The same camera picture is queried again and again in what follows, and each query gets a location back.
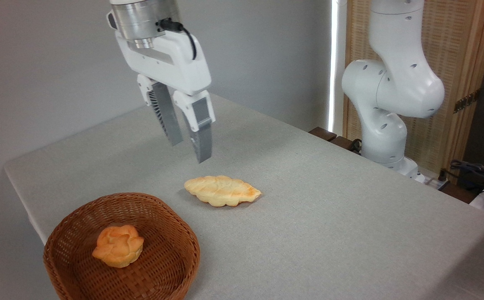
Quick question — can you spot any round orange bread bun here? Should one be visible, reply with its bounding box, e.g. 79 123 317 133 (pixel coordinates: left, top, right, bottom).
92 224 145 268

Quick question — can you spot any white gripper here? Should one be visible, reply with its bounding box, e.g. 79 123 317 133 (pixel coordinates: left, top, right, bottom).
115 32 216 164

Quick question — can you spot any flat leaf-shaped bread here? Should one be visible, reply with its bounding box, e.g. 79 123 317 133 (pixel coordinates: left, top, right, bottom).
184 175 262 208

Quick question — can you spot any brown woven wicker basket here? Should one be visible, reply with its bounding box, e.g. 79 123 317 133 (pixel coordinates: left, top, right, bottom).
43 192 201 300

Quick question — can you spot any black cable bundle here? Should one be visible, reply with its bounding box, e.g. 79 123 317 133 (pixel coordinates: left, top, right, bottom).
449 160 484 197

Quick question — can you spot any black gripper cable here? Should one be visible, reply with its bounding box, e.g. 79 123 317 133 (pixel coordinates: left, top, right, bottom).
159 18 198 60

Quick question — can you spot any metal screen hinge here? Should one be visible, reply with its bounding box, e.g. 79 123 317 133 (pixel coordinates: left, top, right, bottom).
453 88 481 114

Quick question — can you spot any white power strip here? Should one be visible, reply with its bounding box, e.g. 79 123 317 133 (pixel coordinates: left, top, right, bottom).
416 173 451 190

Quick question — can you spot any grey tablecloth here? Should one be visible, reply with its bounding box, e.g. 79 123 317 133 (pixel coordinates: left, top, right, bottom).
4 94 484 300

